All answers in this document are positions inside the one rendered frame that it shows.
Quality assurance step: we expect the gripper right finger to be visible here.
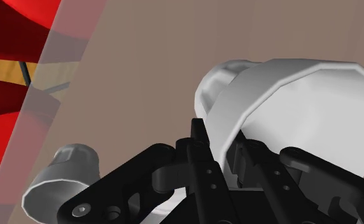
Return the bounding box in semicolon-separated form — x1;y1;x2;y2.
226;131;364;224

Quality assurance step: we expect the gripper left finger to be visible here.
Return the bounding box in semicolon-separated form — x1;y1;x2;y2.
57;118;242;224

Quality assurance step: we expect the white mug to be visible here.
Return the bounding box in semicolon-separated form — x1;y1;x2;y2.
194;58;364;188

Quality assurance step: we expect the small grey cup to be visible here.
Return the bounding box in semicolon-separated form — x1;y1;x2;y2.
21;143;101;224

